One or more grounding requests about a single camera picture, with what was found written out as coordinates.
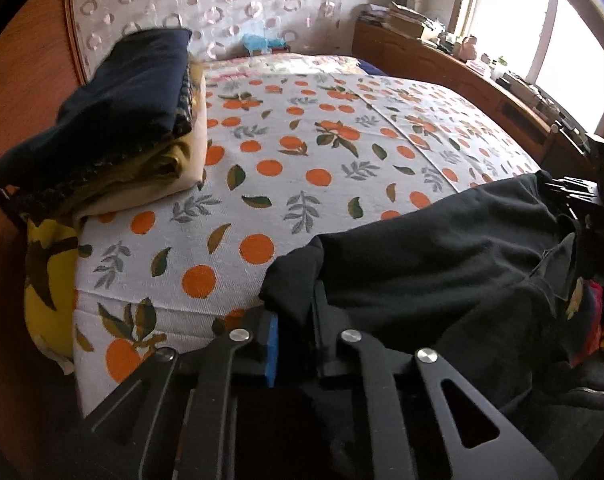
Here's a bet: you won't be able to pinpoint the long wooden cabinet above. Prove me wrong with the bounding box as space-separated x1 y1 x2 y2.
353 20 599 182

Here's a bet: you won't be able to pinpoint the olive folded garment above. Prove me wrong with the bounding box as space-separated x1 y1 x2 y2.
66 135 189 202

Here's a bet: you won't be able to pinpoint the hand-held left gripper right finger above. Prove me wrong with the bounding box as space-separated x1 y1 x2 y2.
309 282 560 480

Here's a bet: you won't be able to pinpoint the brown wooden wardrobe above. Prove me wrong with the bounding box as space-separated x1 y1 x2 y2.
0 0 91 463

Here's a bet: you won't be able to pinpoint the pink figurine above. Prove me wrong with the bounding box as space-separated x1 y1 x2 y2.
459 35 481 62

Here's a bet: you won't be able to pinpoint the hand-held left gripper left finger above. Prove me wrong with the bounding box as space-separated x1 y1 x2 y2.
84 307 281 480

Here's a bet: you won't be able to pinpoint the orange fruit print bed sheet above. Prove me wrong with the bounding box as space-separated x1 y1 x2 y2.
74 72 543 417

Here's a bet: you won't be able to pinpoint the floral quilt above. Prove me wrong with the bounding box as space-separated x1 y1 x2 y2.
204 52 363 82

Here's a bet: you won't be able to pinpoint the wooden framed window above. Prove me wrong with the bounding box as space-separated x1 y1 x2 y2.
452 0 604 133

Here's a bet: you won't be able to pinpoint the pile of books and papers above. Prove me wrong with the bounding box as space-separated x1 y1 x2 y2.
359 1 451 44

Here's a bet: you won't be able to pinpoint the stack of folded clothes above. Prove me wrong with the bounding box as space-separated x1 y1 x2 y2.
0 27 193 196

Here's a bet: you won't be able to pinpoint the circle patterned sheer curtain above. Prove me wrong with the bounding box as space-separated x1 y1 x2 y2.
69 0 423 79

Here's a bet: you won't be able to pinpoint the assorted small bottles and boxes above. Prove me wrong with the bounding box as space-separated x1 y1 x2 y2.
482 52 559 117

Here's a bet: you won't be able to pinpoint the yellow patterned cloth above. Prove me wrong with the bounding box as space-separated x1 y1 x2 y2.
24 217 83 377

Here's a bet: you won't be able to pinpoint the cream folded garment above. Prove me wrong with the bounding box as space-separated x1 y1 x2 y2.
74 67 211 222

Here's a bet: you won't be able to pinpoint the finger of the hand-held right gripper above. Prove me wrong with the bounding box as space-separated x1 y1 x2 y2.
542 175 598 209

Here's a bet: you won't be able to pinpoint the black printed t-shirt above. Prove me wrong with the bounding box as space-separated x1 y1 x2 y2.
259 172 604 413

